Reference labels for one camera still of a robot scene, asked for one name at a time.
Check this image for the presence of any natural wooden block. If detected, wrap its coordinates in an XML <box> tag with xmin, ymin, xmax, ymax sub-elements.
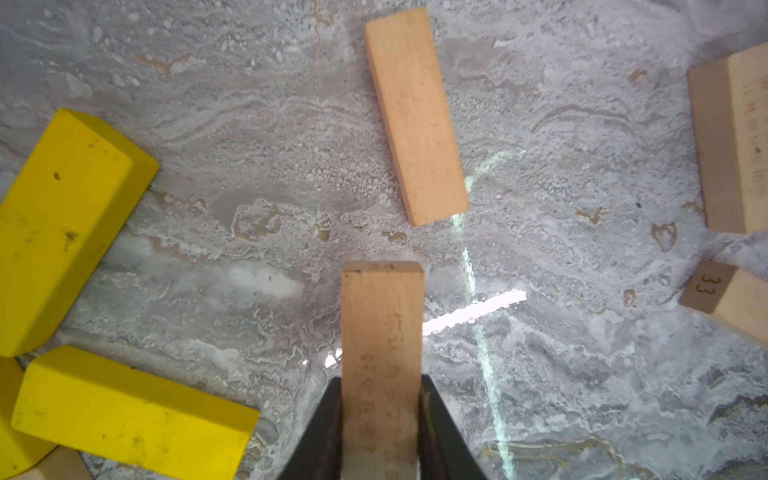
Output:
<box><xmin>10</xmin><ymin>446</ymin><xmax>92</xmax><ymax>480</ymax></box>

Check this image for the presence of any natural block cluster horizontal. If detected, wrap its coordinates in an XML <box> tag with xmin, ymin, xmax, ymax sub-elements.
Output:
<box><xmin>341</xmin><ymin>261</ymin><xmax>425</xmax><ymax>479</ymax></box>

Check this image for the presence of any natural block cluster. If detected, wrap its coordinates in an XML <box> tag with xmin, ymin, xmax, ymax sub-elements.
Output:
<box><xmin>688</xmin><ymin>43</ymin><xmax>767</xmax><ymax>235</ymax></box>
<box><xmin>364</xmin><ymin>7</ymin><xmax>470</xmax><ymax>226</ymax></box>
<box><xmin>678</xmin><ymin>261</ymin><xmax>767</xmax><ymax>345</ymax></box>

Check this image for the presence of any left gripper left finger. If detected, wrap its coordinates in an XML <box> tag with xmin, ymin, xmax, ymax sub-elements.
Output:
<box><xmin>278</xmin><ymin>377</ymin><xmax>343</xmax><ymax>480</ymax></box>

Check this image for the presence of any yellow block diagonal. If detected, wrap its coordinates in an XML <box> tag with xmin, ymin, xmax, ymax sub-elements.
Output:
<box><xmin>0</xmin><ymin>356</ymin><xmax>58</xmax><ymax>480</ymax></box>

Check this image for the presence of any natural block right cluster bottom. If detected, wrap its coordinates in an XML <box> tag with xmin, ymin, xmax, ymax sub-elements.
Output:
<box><xmin>678</xmin><ymin>261</ymin><xmax>767</xmax><ymax>345</ymax></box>

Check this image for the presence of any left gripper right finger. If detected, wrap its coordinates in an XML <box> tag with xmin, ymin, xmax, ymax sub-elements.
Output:
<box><xmin>418</xmin><ymin>375</ymin><xmax>487</xmax><ymax>480</ymax></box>

